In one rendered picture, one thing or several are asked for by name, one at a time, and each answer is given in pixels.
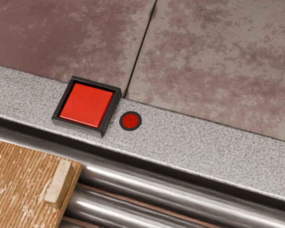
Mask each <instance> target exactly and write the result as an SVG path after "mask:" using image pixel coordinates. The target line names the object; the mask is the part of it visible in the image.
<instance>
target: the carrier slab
mask: <svg viewBox="0 0 285 228"><path fill-rule="evenodd" d="M61 159H64V160H67V161H70V162H71V163H72V166H73V168H74V169H75V172H74V175H73V178H72V180H71V184H70V186H69V188H68V190H67V192H66V194H65V197H64V200H63V202H62V204H61V207H60V209H55V208H52V207H49V206H48V205H47V204H46V202H45V201H44V197H45V195H46V193H47V192H48V190H49V188H50V185H51V183H52V180H53V177H54V175H55V172H56V170H57V167H58V165H59V163H60V161H61ZM82 169H83V166H82V163H81V162H78V161H74V160H70V159H66V158H63V157H59V156H55V155H52V154H48V153H45V152H41V151H37V150H33V149H30V148H26V147H22V146H19V145H15V144H11V143H8V142H4V141H0V228H58V227H59V224H60V222H61V219H62V217H63V215H64V212H65V210H66V208H67V205H68V203H69V200H70V198H71V195H72V193H73V190H74V188H75V186H76V184H77V181H78V179H79V176H80V174H81V171H82Z"/></svg>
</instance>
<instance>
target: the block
mask: <svg viewBox="0 0 285 228"><path fill-rule="evenodd" d="M74 172H75V169H74V168H73V166H72V163H71V162H70V161H67V160H64V159H61V161H60V163H59V165H58V167H57V170H56V172H55V175H54V177H53V180H52V183H51V185H50V188H49V190H48V192H47V193H46V195H45V197H44V201H45V202H46V204H47V205H48V206H49V207H52V208H55V209H60V207H61V204H62V202H63V200H64V197H65V194H66V192H67V190H68V188H69V186H70V184H71V180H72V178H73V175H74Z"/></svg>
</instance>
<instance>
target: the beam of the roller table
mask: <svg viewBox="0 0 285 228"><path fill-rule="evenodd" d="M68 84H69V83H66V82H63V81H58V80H55V79H51V78H48V77H44V76H40V75H36V74H33V73H29V72H25V71H21V70H17V69H14V68H10V67H6V66H2V65H0V126H1V127H4V128H8V129H12V130H15V131H18V132H21V133H25V134H28V135H32V136H35V137H38V138H42V139H45V140H48V141H52V142H55V143H59V144H62V145H65V146H69V147H72V148H75V149H79V150H82V151H85V152H89V153H92V154H95V155H99V156H102V157H106V158H109V159H112V160H116V161H119V162H123V163H126V164H129V165H132V166H136V167H140V168H142V169H146V170H149V171H153V172H156V173H159V174H163V175H166V176H170V177H173V178H176V179H179V180H183V181H187V182H189V183H193V184H196V185H200V186H203V187H206V188H210V189H213V190H217V191H220V192H223V193H226V194H230V195H234V196H237V197H240V198H243V199H247V200H250V201H254V202H257V203H260V204H264V205H267V206H270V207H273V208H277V209H281V210H284V211H285V140H281V139H277V138H273V137H269V136H266V135H262V134H259V133H255V132H251V131H247V130H244V129H240V128H236V127H232V126H228V125H225V124H221V123H217V122H213V121H210V120H206V119H202V118H198V117H195V116H191V115H187V114H183V113H179V112H175V111H172V110H168V109H164V108H160V107H157V106H153V105H150V104H146V103H142V102H138V101H134V100H130V99H126V98H123V97H120V100H119V103H118V105H117V107H116V109H115V112H114V114H113V116H112V118H111V121H110V123H109V125H108V127H107V129H106V131H105V134H104V136H103V138H98V137H95V136H91V135H88V134H85V133H81V132H78V131H74V130H71V129H67V128H64V127H60V126H57V125H54V124H53V122H52V120H51V117H52V116H53V113H54V111H55V109H56V107H57V105H58V103H59V101H60V99H61V97H62V95H63V94H64V92H65V90H66V88H67V86H68ZM128 111H135V112H137V113H139V114H140V116H141V118H142V123H141V125H140V127H139V128H138V129H136V130H134V131H126V130H124V129H122V128H121V127H120V124H119V119H120V117H121V115H122V114H124V113H125V112H128Z"/></svg>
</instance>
